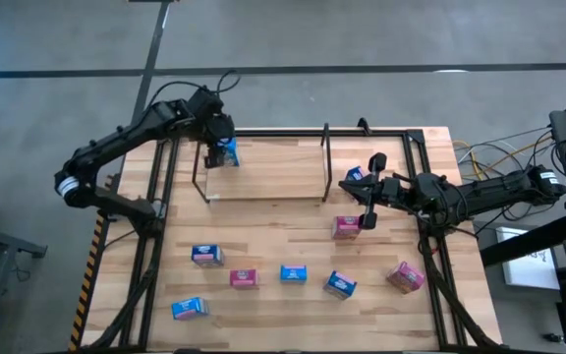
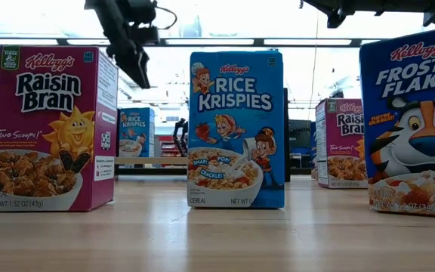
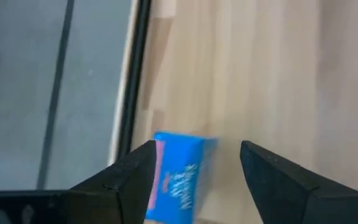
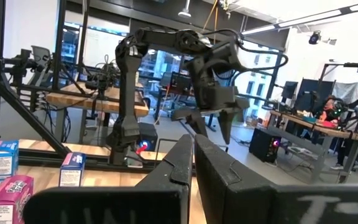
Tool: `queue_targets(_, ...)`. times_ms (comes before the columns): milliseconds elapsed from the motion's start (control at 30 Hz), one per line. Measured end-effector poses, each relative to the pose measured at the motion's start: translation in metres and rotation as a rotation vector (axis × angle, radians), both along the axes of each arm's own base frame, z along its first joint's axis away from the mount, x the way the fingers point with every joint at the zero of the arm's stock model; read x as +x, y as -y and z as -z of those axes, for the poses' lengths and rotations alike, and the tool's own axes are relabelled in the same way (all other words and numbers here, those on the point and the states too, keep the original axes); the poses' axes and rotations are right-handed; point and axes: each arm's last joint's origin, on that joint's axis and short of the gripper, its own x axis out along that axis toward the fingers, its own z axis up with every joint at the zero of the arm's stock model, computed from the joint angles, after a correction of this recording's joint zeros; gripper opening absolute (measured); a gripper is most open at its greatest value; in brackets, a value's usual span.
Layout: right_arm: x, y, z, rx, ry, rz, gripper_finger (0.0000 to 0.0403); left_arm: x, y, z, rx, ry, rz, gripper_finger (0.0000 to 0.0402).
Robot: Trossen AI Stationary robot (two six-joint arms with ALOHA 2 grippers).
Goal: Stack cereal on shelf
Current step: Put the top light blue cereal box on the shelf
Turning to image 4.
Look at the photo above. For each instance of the wooden desk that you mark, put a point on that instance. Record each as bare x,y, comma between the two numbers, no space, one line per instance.
322,129

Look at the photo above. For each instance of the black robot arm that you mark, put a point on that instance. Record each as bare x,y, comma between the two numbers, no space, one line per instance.
20,63
102,79

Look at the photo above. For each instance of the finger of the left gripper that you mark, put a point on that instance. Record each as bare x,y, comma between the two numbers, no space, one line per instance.
202,123
228,124

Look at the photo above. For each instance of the Raisin Bran cereal box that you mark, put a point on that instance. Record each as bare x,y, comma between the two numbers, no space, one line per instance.
5,202

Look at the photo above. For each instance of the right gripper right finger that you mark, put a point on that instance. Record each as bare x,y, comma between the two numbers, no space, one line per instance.
244,199

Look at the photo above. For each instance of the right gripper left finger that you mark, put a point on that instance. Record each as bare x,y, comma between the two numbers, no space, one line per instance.
104,205

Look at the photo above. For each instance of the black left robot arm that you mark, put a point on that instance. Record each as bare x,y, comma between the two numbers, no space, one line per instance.
128,93

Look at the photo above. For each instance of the Rice Krispies cereal box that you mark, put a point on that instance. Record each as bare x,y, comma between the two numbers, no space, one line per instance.
2,165

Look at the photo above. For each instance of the linear ceiling light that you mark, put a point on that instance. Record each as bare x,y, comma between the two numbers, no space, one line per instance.
309,18

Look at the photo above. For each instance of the black ceiling spot fixture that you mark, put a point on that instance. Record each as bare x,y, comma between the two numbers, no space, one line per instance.
314,38

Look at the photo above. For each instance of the black monitor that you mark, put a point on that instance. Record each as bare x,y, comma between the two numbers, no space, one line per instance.
290,90
309,93

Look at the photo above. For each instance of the Frosted Flakes cereal box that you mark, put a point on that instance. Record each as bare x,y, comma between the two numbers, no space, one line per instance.
71,174

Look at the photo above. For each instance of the black computer tower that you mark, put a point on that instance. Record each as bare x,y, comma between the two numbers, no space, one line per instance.
263,144
148,133

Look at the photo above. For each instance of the wooden workbench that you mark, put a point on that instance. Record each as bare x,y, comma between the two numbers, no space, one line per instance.
104,104

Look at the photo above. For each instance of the grey cloth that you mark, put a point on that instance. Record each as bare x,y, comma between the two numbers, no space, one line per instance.
350,91

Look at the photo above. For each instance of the white pendant lamp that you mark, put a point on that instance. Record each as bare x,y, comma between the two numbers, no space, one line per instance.
184,13

